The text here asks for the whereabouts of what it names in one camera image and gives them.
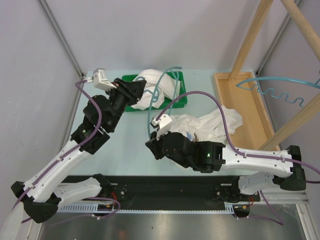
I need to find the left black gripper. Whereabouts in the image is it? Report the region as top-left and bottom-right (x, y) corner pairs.
(105, 78), (147, 131)

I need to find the teal hanger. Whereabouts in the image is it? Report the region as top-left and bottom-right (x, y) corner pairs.
(146, 66), (183, 140)

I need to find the white flower print t-shirt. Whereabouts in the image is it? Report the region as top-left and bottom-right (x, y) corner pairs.
(131, 68), (182, 111)

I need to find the white brush-stroke print t-shirt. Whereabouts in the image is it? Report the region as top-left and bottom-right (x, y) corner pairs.
(169, 105), (243, 143)

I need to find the light blue hanger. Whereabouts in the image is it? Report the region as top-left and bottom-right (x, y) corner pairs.
(236, 76), (320, 108)

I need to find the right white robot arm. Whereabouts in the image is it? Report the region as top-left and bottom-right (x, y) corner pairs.
(145, 132), (307, 201)

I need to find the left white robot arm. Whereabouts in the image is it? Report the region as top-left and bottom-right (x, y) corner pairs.
(11, 78), (147, 224)

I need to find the green plastic tray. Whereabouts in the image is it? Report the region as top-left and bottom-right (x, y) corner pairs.
(121, 70), (188, 113)

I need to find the wooden clothes rack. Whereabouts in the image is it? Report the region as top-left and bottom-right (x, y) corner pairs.
(213, 0), (320, 151)

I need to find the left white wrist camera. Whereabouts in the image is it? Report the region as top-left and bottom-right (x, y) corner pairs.
(85, 68), (116, 92)

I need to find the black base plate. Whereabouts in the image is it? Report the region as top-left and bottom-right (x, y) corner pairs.
(62, 174), (261, 218)

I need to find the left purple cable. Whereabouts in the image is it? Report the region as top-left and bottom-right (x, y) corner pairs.
(11, 79), (121, 225)

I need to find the purple cable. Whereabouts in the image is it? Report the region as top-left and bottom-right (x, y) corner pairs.
(158, 91), (320, 226)
(11, 79), (121, 225)

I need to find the white slotted cable duct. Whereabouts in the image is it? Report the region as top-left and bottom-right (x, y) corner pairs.
(57, 202), (249, 215)

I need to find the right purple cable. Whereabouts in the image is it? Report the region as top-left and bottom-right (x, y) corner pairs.
(158, 91), (320, 226)

